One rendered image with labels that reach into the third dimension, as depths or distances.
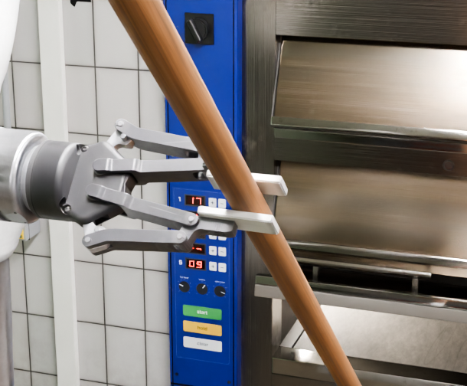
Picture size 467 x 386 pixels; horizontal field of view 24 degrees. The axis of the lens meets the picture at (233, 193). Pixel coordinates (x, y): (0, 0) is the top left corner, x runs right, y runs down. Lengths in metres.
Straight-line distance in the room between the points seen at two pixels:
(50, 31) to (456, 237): 0.95
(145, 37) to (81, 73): 1.69
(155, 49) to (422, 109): 1.49
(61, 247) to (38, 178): 1.51
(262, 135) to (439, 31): 0.42
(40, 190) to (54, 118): 1.43
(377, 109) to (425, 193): 0.20
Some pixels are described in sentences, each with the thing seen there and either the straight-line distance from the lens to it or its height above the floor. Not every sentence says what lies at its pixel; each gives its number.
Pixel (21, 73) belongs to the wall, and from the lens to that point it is 2.50.
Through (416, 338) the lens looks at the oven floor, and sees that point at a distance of 2.59.
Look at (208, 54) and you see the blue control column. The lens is 2.27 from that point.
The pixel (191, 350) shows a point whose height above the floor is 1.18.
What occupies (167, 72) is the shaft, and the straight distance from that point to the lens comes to 0.77.
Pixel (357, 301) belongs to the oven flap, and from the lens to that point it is 2.20.
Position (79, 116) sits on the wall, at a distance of 2.45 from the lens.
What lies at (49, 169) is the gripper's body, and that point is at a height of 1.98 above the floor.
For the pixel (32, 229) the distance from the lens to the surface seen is 2.54.
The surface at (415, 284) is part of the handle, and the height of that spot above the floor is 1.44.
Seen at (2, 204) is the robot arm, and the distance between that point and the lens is 1.06.
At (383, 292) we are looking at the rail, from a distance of 2.19.
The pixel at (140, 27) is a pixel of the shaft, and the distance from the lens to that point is 0.73.
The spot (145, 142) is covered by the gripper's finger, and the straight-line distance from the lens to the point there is 1.05.
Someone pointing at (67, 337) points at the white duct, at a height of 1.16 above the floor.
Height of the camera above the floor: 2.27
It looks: 18 degrees down
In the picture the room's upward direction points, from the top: straight up
